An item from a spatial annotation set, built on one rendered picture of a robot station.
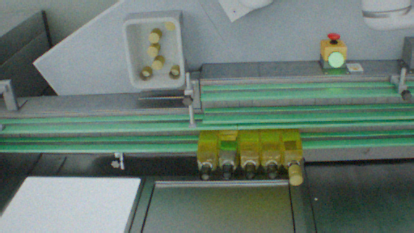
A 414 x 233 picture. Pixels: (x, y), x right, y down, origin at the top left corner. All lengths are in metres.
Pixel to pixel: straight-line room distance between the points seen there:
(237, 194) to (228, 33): 0.49
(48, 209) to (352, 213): 0.89
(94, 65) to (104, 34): 0.12
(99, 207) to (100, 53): 0.50
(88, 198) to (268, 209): 0.53
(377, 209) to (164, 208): 0.61
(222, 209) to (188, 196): 0.11
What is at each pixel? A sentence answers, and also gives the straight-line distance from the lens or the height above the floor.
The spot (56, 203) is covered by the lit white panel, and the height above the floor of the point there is 1.12.
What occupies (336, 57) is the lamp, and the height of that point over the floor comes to 0.85.
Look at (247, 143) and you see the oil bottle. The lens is 1.16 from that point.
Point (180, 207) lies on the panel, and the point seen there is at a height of 1.12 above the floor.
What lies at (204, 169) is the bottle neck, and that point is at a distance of 1.10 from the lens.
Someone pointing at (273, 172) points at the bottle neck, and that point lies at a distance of 1.11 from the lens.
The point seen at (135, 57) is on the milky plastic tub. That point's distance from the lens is 1.34.
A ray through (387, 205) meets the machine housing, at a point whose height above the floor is 1.09.
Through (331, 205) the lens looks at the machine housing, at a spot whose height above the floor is 1.08.
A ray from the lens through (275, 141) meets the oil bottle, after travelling 1.17.
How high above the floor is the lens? 2.00
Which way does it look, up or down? 60 degrees down
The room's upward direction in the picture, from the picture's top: 171 degrees counter-clockwise
